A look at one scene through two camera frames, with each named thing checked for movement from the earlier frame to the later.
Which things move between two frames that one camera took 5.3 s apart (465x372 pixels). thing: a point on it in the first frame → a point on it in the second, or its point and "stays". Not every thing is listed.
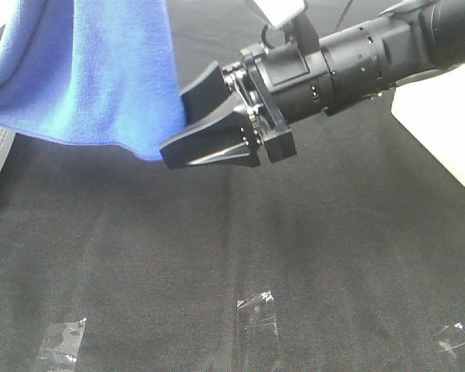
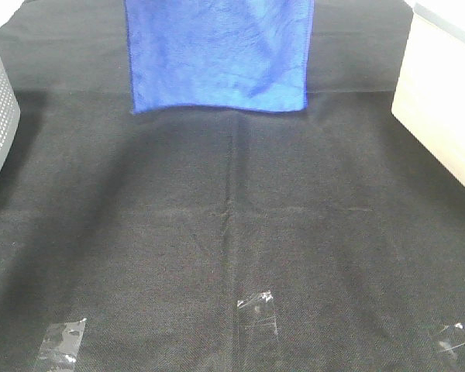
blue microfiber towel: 90,70 → 246,54
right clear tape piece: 451,337 stays
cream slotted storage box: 443,107 stays
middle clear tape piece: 256,316 stays
